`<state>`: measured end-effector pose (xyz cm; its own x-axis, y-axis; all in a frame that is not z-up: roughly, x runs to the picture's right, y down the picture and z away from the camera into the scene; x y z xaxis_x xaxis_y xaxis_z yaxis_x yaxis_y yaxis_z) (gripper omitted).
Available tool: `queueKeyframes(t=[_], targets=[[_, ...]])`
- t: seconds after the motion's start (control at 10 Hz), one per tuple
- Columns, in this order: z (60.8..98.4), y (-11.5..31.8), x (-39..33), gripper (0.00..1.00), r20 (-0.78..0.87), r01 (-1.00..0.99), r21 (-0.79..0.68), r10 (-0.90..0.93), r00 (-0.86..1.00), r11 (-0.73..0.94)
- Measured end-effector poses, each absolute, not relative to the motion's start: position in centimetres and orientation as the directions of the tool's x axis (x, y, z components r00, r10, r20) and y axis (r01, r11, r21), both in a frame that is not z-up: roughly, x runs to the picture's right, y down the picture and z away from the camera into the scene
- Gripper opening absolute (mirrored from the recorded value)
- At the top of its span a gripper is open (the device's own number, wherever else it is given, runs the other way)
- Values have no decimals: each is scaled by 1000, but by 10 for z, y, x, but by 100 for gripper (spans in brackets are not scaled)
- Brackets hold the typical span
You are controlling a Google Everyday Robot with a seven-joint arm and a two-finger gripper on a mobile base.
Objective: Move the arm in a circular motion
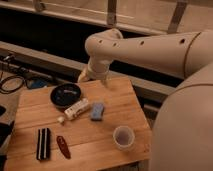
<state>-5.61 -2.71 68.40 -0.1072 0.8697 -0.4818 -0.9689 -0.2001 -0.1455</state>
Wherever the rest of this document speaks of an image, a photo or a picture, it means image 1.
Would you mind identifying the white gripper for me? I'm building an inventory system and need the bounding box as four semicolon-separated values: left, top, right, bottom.
77;58;111;87

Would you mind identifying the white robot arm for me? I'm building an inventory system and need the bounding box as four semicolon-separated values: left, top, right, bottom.
78;29;213;171

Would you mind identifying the white tube bottle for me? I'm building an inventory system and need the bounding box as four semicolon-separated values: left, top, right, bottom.
64;98;90;120

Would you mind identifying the blue sponge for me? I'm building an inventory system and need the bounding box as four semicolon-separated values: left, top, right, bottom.
90;103;104;121

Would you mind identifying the black round bowl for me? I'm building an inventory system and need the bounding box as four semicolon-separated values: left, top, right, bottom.
50;83;81;107

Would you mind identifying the small white cap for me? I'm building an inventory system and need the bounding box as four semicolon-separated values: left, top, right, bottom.
57;116;65;124

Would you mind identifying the blue box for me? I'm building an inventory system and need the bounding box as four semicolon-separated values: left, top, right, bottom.
27;78;47;89

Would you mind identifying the black white striped case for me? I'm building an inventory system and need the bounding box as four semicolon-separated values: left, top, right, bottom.
36;128;51;161

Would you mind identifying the wooden shelf rail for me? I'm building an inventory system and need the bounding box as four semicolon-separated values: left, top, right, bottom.
0;41;173;102

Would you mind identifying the black cable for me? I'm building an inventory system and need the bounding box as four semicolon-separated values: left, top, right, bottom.
0;65;29;95

